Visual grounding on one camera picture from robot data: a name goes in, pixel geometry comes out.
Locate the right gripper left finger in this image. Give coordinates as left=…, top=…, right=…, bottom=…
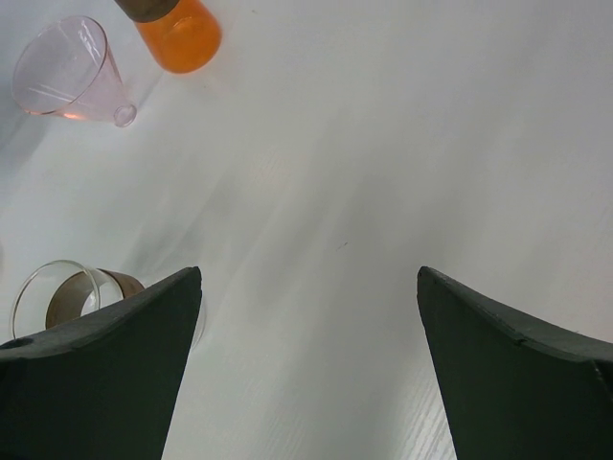
left=1, top=267, right=202, bottom=459

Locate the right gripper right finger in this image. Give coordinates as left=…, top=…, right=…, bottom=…
left=417, top=266, right=612, bottom=459

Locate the clear glass carafe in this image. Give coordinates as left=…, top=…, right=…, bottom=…
left=9, top=259, right=208, bottom=346

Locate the pink glass dripper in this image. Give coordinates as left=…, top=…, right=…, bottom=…
left=11, top=16, right=137, bottom=127

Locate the orange glass carafe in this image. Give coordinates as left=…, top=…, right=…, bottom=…
left=116, top=0, right=222, bottom=74

